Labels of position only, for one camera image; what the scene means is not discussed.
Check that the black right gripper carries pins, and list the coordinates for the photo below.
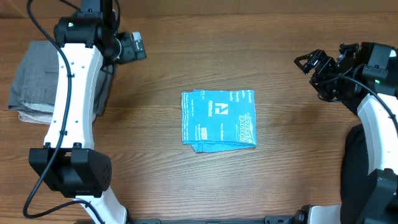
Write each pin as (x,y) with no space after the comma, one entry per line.
(326,94)

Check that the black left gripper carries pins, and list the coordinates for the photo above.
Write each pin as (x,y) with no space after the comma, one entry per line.
(130,53)

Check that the light blue printed t-shirt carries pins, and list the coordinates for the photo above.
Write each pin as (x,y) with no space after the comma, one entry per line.
(218,120)

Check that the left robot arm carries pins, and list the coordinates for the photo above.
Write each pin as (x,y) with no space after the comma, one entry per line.
(86,42)

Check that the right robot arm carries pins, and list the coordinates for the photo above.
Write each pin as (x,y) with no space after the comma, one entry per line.
(363,78)

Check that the folded grey trousers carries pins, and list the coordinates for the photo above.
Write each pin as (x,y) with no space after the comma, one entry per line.
(36,81)

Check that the black garment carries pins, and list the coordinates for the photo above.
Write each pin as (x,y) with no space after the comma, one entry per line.
(369,168)

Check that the folded beige garment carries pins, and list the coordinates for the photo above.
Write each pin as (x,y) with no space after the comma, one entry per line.
(36,116)

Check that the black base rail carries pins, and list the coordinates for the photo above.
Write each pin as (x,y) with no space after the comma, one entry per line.
(275,219)

